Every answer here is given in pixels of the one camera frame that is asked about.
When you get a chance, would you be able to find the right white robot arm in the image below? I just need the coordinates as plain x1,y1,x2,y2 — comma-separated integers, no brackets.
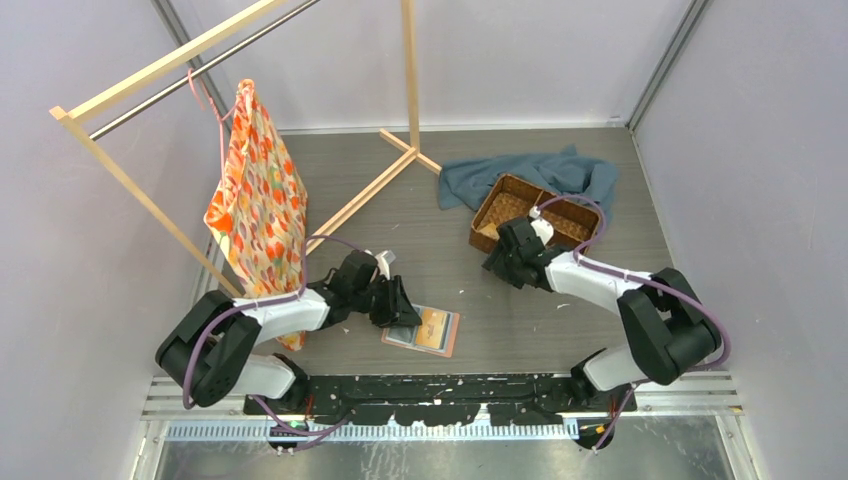
483,216,723,411

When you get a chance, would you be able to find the orange credit card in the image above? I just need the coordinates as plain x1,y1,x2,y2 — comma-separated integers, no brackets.
479,223,499,241

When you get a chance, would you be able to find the orange floral hanging garment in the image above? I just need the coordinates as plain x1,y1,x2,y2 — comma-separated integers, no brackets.
204,78,310,352

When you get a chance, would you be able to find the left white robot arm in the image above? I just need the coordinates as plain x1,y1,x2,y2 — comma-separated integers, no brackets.
155,250,422,414

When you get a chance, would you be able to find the woven wicker divided basket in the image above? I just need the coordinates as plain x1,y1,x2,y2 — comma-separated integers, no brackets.
468,173,603,256

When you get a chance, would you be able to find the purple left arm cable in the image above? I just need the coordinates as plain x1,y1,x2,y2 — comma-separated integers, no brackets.
182,235,372,452

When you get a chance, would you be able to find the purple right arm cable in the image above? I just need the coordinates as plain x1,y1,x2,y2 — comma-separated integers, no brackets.
529,193,732,452

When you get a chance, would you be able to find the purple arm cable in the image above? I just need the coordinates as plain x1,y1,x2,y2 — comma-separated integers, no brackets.
529,193,732,452
182,235,372,452

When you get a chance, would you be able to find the blue-grey crumpled cloth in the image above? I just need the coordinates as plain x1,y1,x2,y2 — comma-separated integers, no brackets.
437,145,619,220

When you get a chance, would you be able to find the wooden clothes rack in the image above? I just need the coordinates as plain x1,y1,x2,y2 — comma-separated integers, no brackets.
49,0,442,301

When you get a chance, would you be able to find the yellow credit card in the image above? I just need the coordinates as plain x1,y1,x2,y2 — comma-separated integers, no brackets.
415,309,451,350

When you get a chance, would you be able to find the pink clothes hanger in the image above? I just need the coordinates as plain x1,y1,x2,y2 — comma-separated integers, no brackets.
186,68,237,174

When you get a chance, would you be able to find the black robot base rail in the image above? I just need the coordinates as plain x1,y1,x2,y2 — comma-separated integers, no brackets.
265,373,636,427

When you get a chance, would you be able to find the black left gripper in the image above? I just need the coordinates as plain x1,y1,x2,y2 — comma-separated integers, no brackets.
350,274,420,327

